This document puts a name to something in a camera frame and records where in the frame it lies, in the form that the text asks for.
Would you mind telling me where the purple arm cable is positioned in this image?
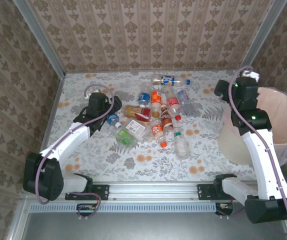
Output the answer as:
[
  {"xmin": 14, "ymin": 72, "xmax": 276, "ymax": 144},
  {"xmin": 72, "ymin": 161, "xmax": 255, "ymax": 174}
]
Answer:
[
  {"xmin": 37, "ymin": 83, "xmax": 116, "ymax": 221},
  {"xmin": 228, "ymin": 65, "xmax": 287, "ymax": 236}
]

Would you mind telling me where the aluminium frame post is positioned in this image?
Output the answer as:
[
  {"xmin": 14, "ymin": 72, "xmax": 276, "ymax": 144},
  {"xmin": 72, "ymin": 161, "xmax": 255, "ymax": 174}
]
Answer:
[
  {"xmin": 239, "ymin": 0, "xmax": 287, "ymax": 73},
  {"xmin": 12, "ymin": 0, "xmax": 66, "ymax": 79}
]

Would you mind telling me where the grey metal base plate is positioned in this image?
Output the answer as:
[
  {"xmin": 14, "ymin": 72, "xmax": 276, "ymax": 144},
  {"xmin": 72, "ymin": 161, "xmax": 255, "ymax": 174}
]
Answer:
[{"xmin": 7, "ymin": 199, "xmax": 287, "ymax": 240}]

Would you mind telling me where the clear bottle pale blue label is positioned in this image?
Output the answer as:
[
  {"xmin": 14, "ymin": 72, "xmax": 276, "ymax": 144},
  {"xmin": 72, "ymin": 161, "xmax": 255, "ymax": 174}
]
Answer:
[{"xmin": 176, "ymin": 88, "xmax": 197, "ymax": 116}]

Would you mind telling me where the red label red cap bottle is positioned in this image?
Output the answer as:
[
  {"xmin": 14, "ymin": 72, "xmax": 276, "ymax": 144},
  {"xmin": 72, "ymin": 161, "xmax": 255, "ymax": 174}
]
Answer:
[{"xmin": 163, "ymin": 86, "xmax": 182, "ymax": 122}]

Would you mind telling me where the clear bottle green neck band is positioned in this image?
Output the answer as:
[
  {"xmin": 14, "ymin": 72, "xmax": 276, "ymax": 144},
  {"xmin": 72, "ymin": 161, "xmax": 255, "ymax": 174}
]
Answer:
[{"xmin": 172, "ymin": 126, "xmax": 191, "ymax": 161}]

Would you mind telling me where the aluminium side rail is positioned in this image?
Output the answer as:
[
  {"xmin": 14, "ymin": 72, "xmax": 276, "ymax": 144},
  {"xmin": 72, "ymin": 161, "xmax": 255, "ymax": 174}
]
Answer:
[{"xmin": 37, "ymin": 73, "xmax": 66, "ymax": 156}]

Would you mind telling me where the brown Nescafe bottle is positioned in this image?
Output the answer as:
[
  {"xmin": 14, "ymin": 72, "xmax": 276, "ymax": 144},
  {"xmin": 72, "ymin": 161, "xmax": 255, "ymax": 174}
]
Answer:
[{"xmin": 160, "ymin": 103, "xmax": 175, "ymax": 133}]

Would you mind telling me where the Pepsi plastic bottle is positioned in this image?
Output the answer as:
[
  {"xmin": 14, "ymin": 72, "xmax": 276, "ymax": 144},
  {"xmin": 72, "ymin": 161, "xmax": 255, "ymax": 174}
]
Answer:
[{"xmin": 152, "ymin": 74, "xmax": 191, "ymax": 87}]

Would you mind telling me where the small blue label bottle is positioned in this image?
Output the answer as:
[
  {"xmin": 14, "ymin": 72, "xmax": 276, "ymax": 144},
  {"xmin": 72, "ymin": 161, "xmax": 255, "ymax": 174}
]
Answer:
[{"xmin": 105, "ymin": 113, "xmax": 123, "ymax": 129}]

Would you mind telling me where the aluminium mounting rail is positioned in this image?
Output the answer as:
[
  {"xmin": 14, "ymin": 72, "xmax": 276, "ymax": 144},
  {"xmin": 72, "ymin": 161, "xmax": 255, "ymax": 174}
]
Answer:
[{"xmin": 20, "ymin": 181, "xmax": 259, "ymax": 202}]

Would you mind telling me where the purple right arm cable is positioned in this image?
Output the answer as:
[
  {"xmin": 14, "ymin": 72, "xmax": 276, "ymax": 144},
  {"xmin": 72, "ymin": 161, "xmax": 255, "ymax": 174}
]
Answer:
[{"xmin": 228, "ymin": 65, "xmax": 287, "ymax": 236}]

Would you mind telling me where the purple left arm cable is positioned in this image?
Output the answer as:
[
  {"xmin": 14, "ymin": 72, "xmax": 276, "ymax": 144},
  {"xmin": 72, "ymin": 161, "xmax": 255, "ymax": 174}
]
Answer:
[{"xmin": 37, "ymin": 83, "xmax": 116, "ymax": 221}]

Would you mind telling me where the crushed blue label bottle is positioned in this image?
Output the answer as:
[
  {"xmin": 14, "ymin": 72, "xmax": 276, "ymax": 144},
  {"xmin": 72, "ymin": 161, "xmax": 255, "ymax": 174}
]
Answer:
[{"xmin": 137, "ymin": 91, "xmax": 151, "ymax": 109}]

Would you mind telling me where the round beige waste bin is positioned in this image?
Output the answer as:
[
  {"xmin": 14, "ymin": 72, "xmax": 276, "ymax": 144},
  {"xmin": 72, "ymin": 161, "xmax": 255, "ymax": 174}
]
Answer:
[{"xmin": 217, "ymin": 86, "xmax": 287, "ymax": 167}]

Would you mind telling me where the amber bottle red yellow label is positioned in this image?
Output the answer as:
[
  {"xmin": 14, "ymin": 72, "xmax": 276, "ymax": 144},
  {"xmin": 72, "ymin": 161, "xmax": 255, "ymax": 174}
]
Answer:
[{"xmin": 123, "ymin": 104, "xmax": 152, "ymax": 123}]

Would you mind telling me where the orange label gold cap bottle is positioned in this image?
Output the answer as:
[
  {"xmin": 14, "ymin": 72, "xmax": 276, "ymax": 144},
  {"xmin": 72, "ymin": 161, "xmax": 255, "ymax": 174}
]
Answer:
[{"xmin": 150, "ymin": 89, "xmax": 164, "ymax": 119}]

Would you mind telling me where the green label clear bottle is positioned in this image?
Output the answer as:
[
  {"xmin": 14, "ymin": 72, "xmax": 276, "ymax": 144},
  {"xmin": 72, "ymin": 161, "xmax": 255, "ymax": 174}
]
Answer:
[{"xmin": 115, "ymin": 128, "xmax": 138, "ymax": 150}]

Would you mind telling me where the black connector with wires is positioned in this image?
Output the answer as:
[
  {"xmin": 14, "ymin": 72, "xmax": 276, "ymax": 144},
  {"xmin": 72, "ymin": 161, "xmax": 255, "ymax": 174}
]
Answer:
[
  {"xmin": 76, "ymin": 203, "xmax": 97, "ymax": 218},
  {"xmin": 215, "ymin": 202, "xmax": 234, "ymax": 217}
]

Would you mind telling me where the floral tablecloth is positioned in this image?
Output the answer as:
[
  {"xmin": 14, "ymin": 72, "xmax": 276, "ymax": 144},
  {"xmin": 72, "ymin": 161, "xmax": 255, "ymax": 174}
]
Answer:
[{"xmin": 37, "ymin": 69, "xmax": 259, "ymax": 183}]

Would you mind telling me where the bottle white label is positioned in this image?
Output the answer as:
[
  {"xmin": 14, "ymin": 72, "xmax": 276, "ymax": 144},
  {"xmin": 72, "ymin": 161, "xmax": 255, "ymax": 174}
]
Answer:
[{"xmin": 119, "ymin": 118, "xmax": 154, "ymax": 143}]

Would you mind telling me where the slotted grey cable duct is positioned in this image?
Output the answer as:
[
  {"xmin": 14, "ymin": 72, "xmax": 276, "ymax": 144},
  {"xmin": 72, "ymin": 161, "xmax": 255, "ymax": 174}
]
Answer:
[{"xmin": 29, "ymin": 201, "xmax": 218, "ymax": 214}]

